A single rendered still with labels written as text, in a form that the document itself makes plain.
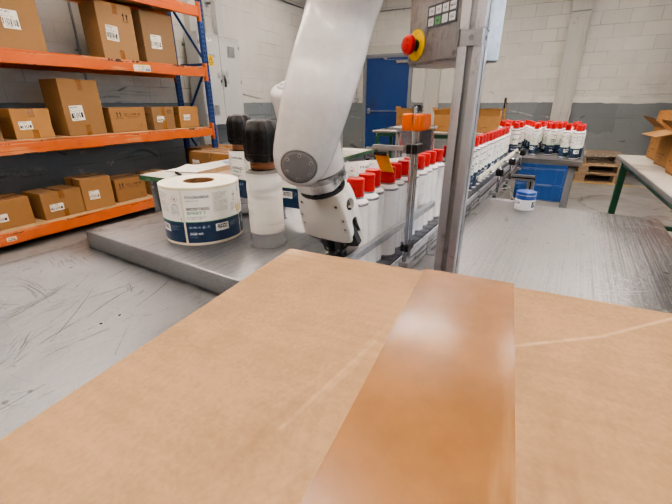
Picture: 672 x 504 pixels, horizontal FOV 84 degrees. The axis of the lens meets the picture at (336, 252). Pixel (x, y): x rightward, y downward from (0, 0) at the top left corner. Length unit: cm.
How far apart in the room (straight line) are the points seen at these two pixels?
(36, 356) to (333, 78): 64
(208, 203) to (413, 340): 84
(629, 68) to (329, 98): 806
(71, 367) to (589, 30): 831
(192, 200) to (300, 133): 55
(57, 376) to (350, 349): 61
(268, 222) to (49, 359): 49
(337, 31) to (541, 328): 39
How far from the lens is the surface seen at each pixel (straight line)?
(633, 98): 842
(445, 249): 85
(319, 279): 21
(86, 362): 73
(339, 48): 48
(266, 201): 89
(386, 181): 82
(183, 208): 97
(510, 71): 839
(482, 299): 21
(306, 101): 45
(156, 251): 99
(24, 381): 74
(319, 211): 62
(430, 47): 86
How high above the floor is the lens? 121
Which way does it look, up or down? 22 degrees down
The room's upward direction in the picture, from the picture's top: straight up
